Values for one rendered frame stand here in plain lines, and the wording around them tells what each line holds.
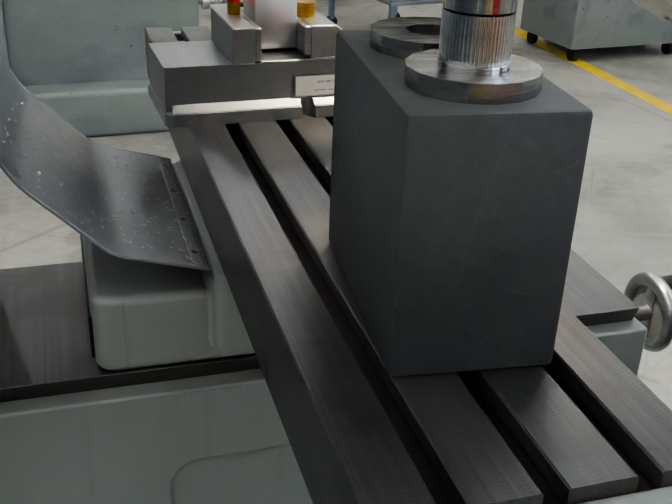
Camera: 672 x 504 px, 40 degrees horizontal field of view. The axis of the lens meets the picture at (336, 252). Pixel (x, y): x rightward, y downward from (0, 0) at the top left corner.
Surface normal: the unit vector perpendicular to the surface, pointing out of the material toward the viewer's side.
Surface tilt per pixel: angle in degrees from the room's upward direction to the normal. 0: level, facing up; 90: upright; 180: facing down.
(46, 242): 0
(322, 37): 90
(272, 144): 0
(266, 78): 90
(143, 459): 90
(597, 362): 0
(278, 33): 90
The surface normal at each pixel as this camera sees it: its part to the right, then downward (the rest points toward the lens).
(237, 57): 0.33, 0.43
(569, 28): -0.93, 0.13
